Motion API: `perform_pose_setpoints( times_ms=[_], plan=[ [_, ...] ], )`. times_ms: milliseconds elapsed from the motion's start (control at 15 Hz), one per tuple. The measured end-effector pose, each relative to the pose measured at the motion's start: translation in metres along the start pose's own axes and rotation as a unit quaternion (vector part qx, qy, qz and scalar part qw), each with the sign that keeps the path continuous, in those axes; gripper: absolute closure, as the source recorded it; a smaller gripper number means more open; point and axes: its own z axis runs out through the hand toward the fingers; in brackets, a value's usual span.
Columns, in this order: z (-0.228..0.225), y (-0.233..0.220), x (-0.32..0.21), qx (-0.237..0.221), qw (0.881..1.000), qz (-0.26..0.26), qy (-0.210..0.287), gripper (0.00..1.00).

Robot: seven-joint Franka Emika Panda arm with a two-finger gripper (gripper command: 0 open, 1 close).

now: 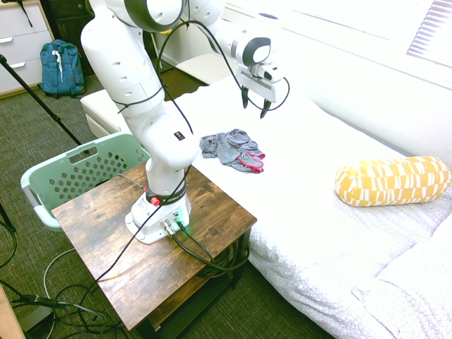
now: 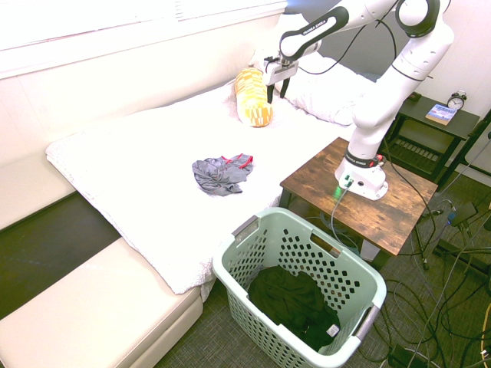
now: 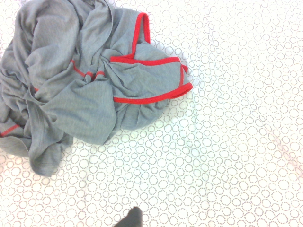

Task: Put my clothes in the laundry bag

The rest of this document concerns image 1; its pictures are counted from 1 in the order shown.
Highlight white cushioned ottoman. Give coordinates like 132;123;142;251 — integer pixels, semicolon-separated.
175;52;230;85

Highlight cream upholstered bench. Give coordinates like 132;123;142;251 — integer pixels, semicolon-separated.
80;90;133;138

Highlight mint green laundry basket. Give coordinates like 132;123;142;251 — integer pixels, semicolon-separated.
20;131;153;232

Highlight window blinds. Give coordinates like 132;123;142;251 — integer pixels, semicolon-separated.
405;0;452;68

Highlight white floor cable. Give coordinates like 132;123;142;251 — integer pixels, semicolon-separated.
42;246;77;301

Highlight black tripod leg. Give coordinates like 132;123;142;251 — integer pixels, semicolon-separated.
0;203;18;269
0;54;91;155

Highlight yellow white patterned bolster pillow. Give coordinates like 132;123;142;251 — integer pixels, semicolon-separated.
334;155;452;208

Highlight white bed with duvet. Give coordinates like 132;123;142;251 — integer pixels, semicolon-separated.
174;72;452;339

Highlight dark wooden cabinet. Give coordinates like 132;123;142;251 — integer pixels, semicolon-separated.
38;0;96;77

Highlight thick black base cables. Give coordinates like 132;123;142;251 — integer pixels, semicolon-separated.
171;220;250;280

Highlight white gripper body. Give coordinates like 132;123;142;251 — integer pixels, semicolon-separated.
237;66;278;104

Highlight light wooden board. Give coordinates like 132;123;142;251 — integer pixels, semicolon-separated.
0;285;26;339

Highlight blue backpack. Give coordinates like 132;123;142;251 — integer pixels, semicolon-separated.
38;39;86;99

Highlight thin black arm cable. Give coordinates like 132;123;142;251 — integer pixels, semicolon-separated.
83;19;291;308

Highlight black floor cable bundle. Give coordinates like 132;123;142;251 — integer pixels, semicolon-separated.
0;278;131;339

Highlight white drawer dresser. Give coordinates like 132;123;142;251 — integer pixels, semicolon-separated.
0;0;56;98

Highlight rustic wooden side table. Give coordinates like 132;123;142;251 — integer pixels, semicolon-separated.
51;160;258;339

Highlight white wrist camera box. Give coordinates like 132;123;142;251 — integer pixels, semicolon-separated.
260;62;286;82

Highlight grey clothes with red trim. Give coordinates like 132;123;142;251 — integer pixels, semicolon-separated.
199;129;266;174

